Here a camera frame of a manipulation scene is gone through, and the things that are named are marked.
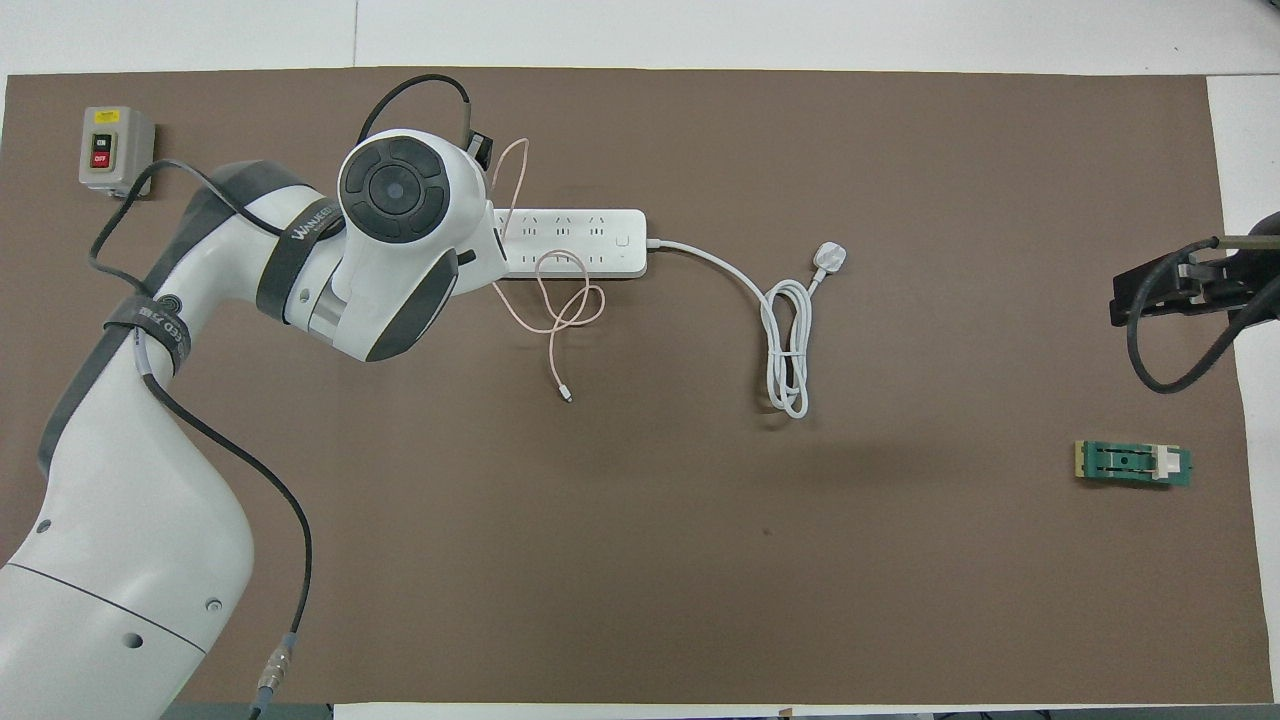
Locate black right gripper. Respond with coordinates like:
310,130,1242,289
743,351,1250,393
1110,250,1280,328

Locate pink charging cable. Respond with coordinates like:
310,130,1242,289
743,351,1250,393
490,138,606,403

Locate white power strip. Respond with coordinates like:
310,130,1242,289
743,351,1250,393
495,208,649,279

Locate brown table mat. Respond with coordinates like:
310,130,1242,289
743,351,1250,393
0,66,1273,706

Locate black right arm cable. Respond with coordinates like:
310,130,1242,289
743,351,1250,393
1128,235,1280,394

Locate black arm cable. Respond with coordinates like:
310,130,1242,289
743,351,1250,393
1128,235,1280,394
88,74,473,720

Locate green knife switch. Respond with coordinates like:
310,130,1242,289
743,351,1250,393
1074,440,1194,490

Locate white power cord with plug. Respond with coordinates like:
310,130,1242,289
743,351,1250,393
645,238,850,419

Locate grey on-off switch box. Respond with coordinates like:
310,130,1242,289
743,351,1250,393
79,106,157,198

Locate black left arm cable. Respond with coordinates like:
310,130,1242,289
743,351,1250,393
88,74,473,720

